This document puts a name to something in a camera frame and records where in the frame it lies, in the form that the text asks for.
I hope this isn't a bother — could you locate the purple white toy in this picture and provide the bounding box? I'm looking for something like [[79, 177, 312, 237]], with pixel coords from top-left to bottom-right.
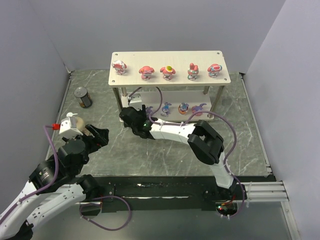
[[160, 102, 172, 117]]

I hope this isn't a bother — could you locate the orange base purple toy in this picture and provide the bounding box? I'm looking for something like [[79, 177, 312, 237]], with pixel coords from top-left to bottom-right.
[[178, 102, 189, 115]]

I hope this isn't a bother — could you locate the pink white toy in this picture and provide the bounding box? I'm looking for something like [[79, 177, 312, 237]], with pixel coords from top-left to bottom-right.
[[111, 60, 127, 75]]

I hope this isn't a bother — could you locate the pink toy yellow hat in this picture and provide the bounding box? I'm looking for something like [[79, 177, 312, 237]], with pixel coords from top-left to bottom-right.
[[160, 65, 176, 81]]

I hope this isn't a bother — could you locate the pink purple toy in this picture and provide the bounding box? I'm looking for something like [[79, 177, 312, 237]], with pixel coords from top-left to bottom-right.
[[191, 103, 207, 116]]

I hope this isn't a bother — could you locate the red bunny ear toy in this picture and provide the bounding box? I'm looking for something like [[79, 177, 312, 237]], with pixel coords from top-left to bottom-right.
[[187, 63, 199, 81]]

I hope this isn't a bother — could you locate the pink blue goggles toy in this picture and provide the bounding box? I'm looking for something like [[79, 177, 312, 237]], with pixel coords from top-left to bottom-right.
[[207, 63, 223, 78]]

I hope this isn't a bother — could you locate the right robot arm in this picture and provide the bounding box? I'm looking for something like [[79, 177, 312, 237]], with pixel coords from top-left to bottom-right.
[[119, 106, 237, 191]]

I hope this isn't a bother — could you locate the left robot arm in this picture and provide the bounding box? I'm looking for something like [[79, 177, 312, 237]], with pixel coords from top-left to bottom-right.
[[0, 124, 109, 240]]

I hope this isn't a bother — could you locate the white two-tier shelf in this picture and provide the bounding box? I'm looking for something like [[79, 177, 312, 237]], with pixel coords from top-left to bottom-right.
[[108, 50, 231, 122]]

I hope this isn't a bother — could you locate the beige pump lotion bottle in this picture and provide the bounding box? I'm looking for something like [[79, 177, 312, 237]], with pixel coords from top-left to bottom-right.
[[66, 112, 85, 132]]

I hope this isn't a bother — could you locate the dark soda can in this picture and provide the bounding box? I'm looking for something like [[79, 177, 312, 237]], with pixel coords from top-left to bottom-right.
[[73, 87, 93, 108]]

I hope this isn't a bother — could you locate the black front base bar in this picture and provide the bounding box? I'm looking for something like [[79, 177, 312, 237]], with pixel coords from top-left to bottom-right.
[[85, 175, 276, 213]]

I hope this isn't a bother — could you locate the small electronics board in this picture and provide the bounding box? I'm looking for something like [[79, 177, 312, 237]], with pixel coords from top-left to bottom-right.
[[215, 201, 238, 217]]

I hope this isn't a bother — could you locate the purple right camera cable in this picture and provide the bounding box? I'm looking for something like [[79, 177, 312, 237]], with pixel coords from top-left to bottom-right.
[[128, 86, 247, 218]]

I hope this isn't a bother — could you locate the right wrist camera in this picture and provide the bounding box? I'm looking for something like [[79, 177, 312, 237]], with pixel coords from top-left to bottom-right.
[[128, 93, 143, 111]]

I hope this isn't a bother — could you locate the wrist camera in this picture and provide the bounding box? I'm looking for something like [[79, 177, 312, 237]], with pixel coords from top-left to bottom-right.
[[128, 93, 143, 111], [49, 114, 83, 139]]

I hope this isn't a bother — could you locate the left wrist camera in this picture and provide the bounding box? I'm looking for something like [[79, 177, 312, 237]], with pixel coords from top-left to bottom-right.
[[49, 114, 83, 139]]

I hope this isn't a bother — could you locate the purple loop cable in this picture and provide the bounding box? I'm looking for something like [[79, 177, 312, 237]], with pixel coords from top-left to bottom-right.
[[79, 196, 132, 231]]

